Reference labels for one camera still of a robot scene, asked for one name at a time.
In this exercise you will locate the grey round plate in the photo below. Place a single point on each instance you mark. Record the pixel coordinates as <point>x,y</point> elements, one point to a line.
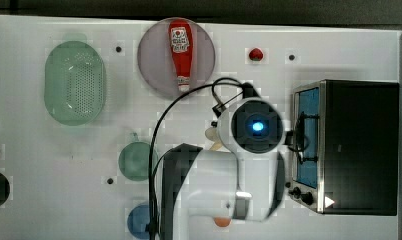
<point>155,62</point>

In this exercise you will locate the small red tomato toy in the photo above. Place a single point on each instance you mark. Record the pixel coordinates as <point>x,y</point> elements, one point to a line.
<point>256,54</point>

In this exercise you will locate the peeled banana toy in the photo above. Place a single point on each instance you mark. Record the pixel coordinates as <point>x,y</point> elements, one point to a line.
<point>211,134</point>

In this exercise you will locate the green perforated colander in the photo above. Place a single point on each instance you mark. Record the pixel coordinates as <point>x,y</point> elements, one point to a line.
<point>75,81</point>

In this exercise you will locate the orange fruit toy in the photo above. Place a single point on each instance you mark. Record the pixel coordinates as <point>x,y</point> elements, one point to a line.
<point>222,222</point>

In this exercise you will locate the green mug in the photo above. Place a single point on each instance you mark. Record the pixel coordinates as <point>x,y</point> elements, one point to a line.
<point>134,159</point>

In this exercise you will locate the blue cup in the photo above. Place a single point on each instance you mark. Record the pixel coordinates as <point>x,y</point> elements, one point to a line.
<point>138,222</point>

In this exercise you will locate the black and silver toaster oven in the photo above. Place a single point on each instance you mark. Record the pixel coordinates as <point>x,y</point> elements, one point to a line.
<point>345,139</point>

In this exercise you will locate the red ketchup bottle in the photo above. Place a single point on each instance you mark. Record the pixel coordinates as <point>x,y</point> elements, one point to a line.
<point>181,46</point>

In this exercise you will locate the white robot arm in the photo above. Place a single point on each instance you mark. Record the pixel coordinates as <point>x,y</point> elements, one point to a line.
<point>244,181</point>

